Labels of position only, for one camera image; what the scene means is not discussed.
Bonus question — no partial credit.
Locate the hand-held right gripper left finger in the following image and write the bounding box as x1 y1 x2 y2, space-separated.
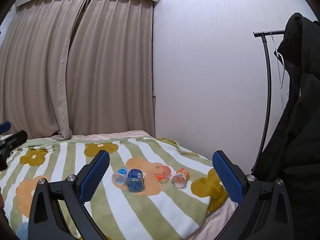
27 150 111 240

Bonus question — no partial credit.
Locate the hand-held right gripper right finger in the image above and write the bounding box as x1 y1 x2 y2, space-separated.
212 150 294 240

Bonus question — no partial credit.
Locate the clear cup light-blue label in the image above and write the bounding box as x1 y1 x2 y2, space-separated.
111 167 130 186

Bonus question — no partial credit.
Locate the dark blue cup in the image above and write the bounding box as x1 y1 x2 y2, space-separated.
126 169 145 193

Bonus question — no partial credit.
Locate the clear cup orange label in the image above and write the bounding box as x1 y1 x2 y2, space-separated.
171 169 189 189

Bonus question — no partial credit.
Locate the orange translucent cup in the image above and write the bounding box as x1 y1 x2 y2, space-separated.
156 165 172 183

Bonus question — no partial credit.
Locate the pale pink bed sheet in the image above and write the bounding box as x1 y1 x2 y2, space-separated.
49 130 239 240

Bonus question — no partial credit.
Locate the green striped floral blanket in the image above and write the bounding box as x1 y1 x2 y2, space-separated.
0 136 229 240

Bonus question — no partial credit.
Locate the beige curtain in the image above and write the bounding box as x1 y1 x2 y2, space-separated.
65 0 154 140
0 0 91 140

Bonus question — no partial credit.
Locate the black padded jacket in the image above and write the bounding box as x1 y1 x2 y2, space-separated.
256 12 320 233

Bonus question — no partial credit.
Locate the light blue fluffy cloth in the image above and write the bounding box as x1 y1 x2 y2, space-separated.
16 222 30 240

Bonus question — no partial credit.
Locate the black clothes rack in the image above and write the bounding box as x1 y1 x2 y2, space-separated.
251 30 286 176

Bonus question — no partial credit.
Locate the white wire hanger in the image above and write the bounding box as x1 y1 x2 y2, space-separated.
270 31 286 89

